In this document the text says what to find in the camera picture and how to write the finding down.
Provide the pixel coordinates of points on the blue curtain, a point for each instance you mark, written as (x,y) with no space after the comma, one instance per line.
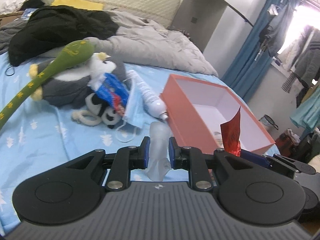
(248,68)

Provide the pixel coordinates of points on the clear plastic wrapper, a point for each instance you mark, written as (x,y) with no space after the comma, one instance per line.
(159,164)

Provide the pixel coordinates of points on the black clothing pile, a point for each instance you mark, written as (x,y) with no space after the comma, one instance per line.
(54,26)

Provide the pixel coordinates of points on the grey quilt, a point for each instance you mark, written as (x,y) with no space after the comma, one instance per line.
(143,41)

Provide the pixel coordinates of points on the orange cardboard shoe box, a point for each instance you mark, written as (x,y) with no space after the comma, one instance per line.
(197,108)

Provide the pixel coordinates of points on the yellow pillow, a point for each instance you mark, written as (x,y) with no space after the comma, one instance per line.
(79,4)

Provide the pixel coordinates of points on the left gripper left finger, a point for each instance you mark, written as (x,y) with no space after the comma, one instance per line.
(121,163)

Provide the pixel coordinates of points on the red envelope packet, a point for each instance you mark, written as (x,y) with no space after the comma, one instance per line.
(230,132)

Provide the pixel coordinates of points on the green long plush toy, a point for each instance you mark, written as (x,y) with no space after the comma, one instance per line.
(74,53)

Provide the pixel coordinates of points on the grey penguin plush toy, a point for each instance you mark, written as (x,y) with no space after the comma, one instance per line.
(70,87)

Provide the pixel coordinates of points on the blue plastic snack bag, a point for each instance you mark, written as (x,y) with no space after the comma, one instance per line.
(108,88)

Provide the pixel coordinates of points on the blue face mask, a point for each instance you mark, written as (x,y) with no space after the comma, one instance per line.
(133,119)

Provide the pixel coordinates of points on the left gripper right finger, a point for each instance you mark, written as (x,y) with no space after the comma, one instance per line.
(192,160)

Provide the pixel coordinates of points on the blue star bedsheet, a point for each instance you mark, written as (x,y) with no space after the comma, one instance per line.
(40,136)

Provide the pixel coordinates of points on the dark grey blanket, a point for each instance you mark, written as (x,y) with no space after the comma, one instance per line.
(12,35)

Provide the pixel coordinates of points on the panda plush toy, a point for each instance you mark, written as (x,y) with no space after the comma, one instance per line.
(98,111)

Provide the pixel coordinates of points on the hanging grey clothes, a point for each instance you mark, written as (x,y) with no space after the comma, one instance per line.
(273,35)

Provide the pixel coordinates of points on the white trash bin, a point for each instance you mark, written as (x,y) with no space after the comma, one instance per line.
(268,123)

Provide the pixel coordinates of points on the white spray bottle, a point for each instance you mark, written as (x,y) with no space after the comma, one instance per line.
(153,104)

